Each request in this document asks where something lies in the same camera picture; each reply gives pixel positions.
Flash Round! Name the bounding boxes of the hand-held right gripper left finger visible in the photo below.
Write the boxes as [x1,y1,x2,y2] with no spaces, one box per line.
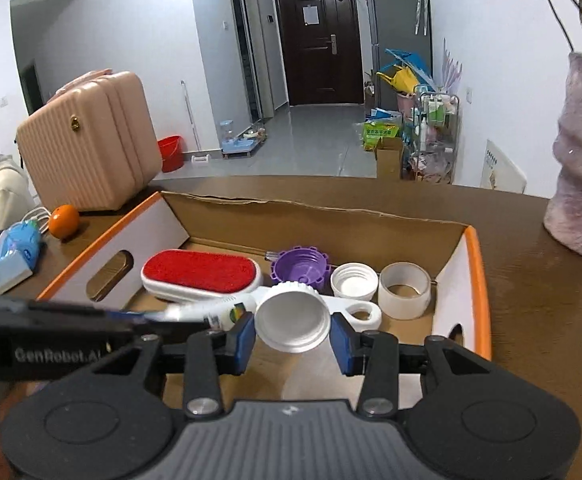
[91,316,258,420]

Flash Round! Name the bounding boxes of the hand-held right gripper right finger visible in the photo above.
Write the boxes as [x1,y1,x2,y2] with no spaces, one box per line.
[330,312,492,420]

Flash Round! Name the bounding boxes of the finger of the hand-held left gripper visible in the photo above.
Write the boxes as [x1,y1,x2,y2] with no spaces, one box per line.
[121,320,214,345]
[26,300,168,322]

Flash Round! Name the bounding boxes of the small white bottle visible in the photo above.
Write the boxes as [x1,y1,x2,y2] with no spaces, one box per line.
[163,296,258,332]

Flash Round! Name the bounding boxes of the wide white ribbed lid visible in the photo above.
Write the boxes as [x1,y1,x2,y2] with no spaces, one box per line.
[254,290,332,354]

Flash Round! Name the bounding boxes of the white screw cap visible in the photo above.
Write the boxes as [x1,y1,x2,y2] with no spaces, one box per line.
[330,262,378,302]

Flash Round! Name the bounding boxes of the red and white lint brush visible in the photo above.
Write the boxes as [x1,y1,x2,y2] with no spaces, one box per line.
[141,249,383,326]

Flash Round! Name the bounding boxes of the translucent tape roll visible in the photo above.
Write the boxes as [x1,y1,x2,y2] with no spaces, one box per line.
[378,262,432,320]

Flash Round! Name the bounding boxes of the purple plastic lid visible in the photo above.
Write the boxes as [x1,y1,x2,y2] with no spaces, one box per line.
[271,246,333,295]

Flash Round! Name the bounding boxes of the orange cardboard box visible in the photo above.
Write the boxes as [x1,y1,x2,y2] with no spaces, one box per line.
[36,191,492,413]

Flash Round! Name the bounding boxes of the blue tissue pack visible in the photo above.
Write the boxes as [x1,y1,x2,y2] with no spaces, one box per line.
[0,224,45,295]

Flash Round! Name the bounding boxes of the orange fruit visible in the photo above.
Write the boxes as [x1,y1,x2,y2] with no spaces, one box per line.
[48,204,80,239]

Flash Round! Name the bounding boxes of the red bucket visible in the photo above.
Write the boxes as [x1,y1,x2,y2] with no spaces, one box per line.
[157,135,183,173]

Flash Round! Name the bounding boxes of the pink ribbed suitcase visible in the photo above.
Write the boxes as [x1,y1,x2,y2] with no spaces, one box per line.
[16,70,163,212]

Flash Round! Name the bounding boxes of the plain cardboard box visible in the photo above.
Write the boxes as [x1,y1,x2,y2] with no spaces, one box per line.
[375,137,405,180]

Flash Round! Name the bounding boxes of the blue pet water dispenser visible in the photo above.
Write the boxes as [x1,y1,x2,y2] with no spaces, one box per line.
[219,120,267,157]

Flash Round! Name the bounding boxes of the white mop stick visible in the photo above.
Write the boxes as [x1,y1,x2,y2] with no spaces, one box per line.
[180,81,203,154]

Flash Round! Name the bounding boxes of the green printed bag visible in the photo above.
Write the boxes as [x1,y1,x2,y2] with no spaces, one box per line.
[362,121,401,151]

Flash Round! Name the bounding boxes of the white flat board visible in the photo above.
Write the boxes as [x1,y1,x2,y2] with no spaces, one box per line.
[485,140,528,195]

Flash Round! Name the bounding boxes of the yellow watering can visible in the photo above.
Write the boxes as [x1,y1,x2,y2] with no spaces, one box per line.
[376,66,417,94]

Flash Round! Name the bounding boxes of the dark brown entrance door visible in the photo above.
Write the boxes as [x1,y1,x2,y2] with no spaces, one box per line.
[272,0,365,107]

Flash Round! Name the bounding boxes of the grey refrigerator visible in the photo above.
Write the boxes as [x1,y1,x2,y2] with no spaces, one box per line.
[363,0,433,111]

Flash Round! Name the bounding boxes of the hanging folded umbrella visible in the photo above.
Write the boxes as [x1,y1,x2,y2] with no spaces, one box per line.
[413,0,431,36]

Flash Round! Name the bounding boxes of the white charging cable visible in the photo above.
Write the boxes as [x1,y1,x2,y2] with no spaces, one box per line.
[23,206,53,234]

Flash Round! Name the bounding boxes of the wire rack with bottles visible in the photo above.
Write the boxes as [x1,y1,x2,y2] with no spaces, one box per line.
[403,91,460,184]

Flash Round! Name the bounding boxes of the blue plastic frame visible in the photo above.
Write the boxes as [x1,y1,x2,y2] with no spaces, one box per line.
[385,49,433,88]

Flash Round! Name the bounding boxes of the purple wall decoration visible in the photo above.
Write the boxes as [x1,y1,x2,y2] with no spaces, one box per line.
[441,40,464,97]

